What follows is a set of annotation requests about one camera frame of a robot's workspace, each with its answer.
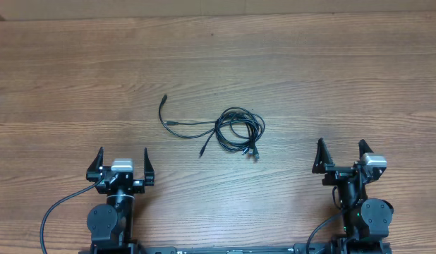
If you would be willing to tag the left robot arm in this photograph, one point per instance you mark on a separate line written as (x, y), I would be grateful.
(111, 223)

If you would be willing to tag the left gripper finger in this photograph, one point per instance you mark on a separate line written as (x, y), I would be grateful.
(149, 172)
(97, 162)

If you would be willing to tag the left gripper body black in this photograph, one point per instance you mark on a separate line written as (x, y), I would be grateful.
(138, 187)

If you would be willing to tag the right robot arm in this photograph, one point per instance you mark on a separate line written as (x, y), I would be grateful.
(366, 220)

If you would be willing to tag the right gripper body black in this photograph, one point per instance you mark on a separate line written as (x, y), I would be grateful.
(338, 173)

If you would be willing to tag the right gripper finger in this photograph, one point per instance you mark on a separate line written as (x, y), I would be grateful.
(363, 148)
(323, 160)

